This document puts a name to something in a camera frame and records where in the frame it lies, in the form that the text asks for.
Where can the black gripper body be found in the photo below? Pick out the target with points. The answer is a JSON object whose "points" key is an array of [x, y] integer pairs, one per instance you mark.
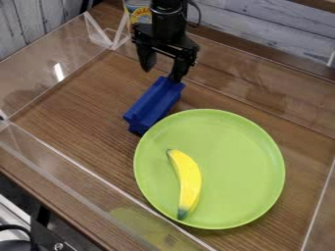
{"points": [[180, 45]]}

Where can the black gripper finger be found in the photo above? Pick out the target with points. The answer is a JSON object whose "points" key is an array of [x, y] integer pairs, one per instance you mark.
{"points": [[147, 57], [179, 69]]}

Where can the blue cross-shaped block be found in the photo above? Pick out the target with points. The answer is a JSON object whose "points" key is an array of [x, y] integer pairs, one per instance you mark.
{"points": [[152, 105]]}

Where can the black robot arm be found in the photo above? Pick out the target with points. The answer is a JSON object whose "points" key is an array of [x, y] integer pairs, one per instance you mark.
{"points": [[170, 18]]}

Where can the green round plate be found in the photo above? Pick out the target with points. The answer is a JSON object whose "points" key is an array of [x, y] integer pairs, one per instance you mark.
{"points": [[239, 160]]}

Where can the yellow blue tin can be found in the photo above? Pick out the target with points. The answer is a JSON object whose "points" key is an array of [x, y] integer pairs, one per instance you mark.
{"points": [[139, 11]]}

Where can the yellow toy banana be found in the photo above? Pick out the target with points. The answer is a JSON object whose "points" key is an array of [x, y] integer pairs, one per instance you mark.
{"points": [[190, 179]]}

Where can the clear acrylic corner bracket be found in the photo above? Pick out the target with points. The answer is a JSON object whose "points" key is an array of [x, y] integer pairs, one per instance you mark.
{"points": [[107, 37]]}

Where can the clear acrylic front wall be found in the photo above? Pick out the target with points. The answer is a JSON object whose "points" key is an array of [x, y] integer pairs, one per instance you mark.
{"points": [[116, 221]]}

